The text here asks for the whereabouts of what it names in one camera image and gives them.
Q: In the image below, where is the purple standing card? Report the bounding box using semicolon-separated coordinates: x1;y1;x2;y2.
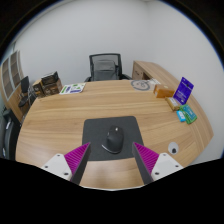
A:
173;76;195;106

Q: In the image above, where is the green packet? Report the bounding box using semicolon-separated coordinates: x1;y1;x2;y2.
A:
179;104;198;125

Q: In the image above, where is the white round table grommet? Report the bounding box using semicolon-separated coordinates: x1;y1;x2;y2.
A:
167;141;180;155

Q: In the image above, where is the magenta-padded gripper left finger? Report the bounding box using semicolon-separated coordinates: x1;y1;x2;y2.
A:
40;142;92;185

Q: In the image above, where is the yellow small box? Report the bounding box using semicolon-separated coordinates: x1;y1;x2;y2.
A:
165;96;181;112

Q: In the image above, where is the small brown cardboard box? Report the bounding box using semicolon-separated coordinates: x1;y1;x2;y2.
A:
32;79;46;99

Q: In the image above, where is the black mesh office chair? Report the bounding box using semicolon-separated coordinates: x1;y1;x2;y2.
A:
83;53;133;83

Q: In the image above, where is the wooden shelf cabinet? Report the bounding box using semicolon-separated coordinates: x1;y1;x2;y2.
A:
0;50;26;123

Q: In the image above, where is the dark grey mouse pad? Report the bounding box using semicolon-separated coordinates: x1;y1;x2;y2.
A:
82;115;145;162

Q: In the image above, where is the large brown cardboard box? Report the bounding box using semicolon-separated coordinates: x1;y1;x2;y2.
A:
41;79;64;97

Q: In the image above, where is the large black office chair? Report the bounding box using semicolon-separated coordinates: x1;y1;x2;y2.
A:
0;108;22;161

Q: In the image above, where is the white printed paper sheet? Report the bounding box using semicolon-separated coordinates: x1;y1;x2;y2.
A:
59;82;86;95

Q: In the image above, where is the white round disc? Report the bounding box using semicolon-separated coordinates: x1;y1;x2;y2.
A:
130;79;152;92

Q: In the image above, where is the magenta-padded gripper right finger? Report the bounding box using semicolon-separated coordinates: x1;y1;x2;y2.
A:
132;142;184;184

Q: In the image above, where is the black computer mouse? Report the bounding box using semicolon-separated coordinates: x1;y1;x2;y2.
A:
101;124;125;155

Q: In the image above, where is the black box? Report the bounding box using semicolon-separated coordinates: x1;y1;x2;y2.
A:
40;70;60;86

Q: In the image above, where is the orange-brown box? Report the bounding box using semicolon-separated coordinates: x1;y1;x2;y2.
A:
153;84;176;99

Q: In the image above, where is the wooden side desk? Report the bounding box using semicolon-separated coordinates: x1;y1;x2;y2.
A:
132;60;183;88

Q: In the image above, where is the small black visitor chair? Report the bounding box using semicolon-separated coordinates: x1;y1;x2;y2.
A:
18;75;36;108

